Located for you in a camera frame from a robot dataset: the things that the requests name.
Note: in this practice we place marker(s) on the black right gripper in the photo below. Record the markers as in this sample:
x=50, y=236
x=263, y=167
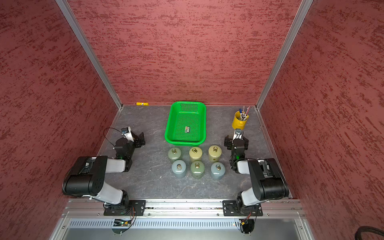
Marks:
x=228, y=142

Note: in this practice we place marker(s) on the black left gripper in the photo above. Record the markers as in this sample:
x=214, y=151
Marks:
x=139, y=144

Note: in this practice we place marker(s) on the yellow-green tea canister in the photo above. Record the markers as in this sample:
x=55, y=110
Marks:
x=215, y=153

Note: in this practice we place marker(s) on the grey-green tea canister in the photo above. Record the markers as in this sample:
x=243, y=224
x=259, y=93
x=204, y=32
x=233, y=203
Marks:
x=197, y=169
x=218, y=170

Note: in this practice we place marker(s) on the green tea canister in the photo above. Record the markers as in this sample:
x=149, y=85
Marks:
x=174, y=154

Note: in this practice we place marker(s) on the beige tea canister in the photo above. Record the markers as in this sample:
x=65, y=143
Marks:
x=195, y=154

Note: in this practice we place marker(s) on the grey-green tea canister front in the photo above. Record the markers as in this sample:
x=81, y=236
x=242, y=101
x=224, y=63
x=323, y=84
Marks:
x=197, y=169

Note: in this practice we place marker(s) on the grey tea canister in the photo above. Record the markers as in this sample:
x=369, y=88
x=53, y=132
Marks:
x=179, y=169

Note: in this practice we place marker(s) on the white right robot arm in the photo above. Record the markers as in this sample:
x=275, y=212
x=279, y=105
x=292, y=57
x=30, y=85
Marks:
x=267, y=180

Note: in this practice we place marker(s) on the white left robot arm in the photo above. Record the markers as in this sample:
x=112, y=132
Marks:
x=86, y=178

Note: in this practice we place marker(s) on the green plastic basket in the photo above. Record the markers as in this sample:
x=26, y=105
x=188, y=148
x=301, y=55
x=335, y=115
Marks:
x=186, y=114

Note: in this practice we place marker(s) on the yellow metal pencil bucket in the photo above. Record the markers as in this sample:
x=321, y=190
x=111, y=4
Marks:
x=237, y=124

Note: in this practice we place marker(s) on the bundle of pencils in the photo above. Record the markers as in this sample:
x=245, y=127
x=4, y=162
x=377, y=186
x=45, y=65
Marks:
x=244, y=113

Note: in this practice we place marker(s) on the yellow marker pen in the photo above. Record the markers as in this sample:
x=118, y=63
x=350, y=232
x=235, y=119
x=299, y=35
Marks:
x=142, y=104

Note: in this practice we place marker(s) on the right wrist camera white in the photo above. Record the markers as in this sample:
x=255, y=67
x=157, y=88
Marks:
x=238, y=134

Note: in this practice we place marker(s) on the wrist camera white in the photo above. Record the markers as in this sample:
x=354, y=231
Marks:
x=127, y=133
x=238, y=134

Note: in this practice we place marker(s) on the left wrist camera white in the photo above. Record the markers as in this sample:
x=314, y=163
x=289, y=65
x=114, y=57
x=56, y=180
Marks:
x=127, y=133

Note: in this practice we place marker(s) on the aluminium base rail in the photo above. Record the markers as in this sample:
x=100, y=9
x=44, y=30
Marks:
x=185, y=219

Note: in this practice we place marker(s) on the aluminium corner post left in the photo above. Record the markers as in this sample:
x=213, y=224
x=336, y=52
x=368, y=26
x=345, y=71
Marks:
x=79, y=33

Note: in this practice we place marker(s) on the aluminium corner post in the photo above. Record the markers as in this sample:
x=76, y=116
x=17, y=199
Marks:
x=291, y=35
x=79, y=33

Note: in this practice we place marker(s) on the aluminium corner post right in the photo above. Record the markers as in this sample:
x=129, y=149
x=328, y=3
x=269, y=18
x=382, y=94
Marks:
x=291, y=35

